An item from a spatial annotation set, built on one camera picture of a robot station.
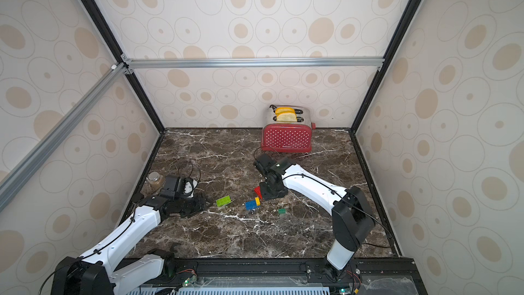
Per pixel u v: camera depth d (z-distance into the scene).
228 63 1.81
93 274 0.39
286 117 0.98
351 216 0.44
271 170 0.60
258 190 0.94
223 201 0.92
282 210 0.88
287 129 0.97
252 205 0.90
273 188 0.59
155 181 0.88
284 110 1.00
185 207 0.70
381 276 0.73
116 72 0.85
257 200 0.88
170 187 0.65
